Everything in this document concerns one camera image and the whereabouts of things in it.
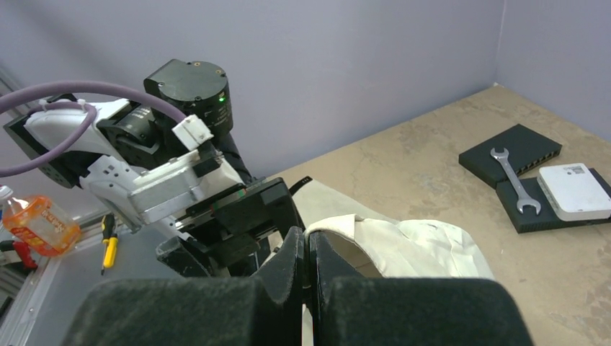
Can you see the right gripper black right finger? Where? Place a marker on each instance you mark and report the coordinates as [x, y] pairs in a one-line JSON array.
[[350, 309]]

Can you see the yellow handled screwdriver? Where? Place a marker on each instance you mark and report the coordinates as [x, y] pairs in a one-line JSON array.
[[109, 240]]

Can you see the white tag black card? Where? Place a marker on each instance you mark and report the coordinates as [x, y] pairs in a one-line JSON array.
[[574, 193]]

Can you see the beige jacket with black lining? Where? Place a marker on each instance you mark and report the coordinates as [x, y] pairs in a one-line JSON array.
[[380, 246]]

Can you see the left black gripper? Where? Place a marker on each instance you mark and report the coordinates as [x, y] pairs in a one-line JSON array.
[[221, 236]]

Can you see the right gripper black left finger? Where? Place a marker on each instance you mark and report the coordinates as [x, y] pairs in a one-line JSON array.
[[263, 309]]

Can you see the orange plastic bottle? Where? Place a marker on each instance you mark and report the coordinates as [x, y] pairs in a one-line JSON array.
[[39, 223]]

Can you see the silver open-end wrench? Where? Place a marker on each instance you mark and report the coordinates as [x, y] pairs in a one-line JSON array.
[[524, 200]]

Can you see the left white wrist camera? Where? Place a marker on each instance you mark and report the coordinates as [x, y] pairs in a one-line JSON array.
[[154, 196]]

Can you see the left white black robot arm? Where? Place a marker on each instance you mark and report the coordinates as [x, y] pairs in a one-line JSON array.
[[158, 158]]

